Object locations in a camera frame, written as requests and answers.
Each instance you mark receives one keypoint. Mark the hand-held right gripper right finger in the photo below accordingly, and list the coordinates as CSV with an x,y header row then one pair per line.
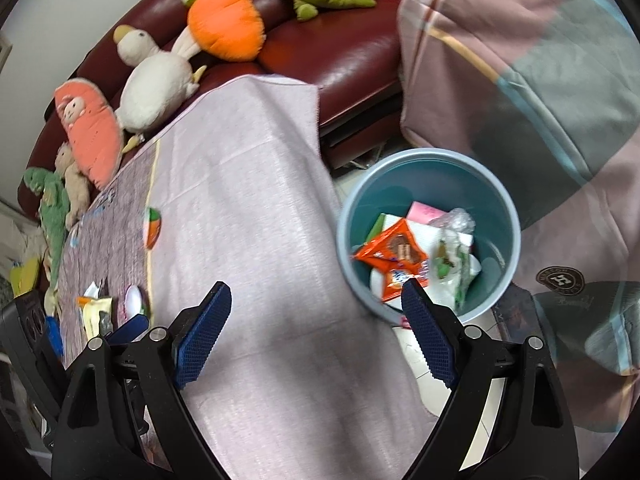
x,y
430,340

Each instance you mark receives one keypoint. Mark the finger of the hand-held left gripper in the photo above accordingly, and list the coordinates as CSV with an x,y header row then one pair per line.
x,y
130,330

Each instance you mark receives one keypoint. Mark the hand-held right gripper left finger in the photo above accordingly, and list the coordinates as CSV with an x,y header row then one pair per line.
x,y
202,335

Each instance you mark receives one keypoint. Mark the teal plastic trash bin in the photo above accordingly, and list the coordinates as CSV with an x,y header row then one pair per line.
x,y
435,175

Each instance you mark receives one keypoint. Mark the white round lid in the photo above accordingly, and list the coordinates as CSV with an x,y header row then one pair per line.
x,y
132,300

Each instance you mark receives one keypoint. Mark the yellow packet with orange tip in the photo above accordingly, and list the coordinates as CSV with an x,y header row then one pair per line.
x,y
95,312

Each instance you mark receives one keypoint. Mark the small white paper scrap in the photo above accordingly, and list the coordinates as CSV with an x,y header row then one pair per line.
x,y
92,290

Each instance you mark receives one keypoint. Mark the yellow plush toy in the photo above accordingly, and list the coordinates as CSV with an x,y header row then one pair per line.
x,y
25,275

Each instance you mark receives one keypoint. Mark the orange snack wrapper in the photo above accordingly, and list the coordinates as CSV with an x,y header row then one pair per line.
x,y
395,250

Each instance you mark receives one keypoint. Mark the small carrot print packet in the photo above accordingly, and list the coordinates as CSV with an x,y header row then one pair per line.
x,y
152,227

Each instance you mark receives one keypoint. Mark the clear plastic wrapper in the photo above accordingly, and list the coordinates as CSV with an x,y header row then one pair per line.
x,y
457,220

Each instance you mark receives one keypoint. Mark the pale pink paper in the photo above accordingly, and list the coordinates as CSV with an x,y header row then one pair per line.
x,y
425,211

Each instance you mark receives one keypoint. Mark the green dinosaur plush toy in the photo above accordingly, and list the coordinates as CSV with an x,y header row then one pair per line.
x,y
52,210

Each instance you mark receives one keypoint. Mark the pink grey tablecloth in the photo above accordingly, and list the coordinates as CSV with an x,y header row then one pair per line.
x,y
250,210

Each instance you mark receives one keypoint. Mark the beige bear plush toy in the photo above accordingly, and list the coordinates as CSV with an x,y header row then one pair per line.
x,y
75,185

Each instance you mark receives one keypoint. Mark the grey bag with round emblem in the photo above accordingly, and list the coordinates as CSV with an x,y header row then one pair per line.
x,y
600,320

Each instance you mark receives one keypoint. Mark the pink doll plush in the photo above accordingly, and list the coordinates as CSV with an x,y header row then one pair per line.
x,y
90,135

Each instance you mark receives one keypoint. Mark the white duck plush toy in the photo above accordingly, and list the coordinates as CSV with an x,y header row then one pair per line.
x,y
155,90

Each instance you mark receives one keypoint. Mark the dark red leather sofa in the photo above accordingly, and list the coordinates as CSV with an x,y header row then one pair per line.
x,y
340,55

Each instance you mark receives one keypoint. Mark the orange carrot rabbit plush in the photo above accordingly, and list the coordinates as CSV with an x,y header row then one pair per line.
x,y
225,25

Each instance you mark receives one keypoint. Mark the pink plaid blanket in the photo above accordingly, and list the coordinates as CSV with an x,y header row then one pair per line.
x,y
500,35

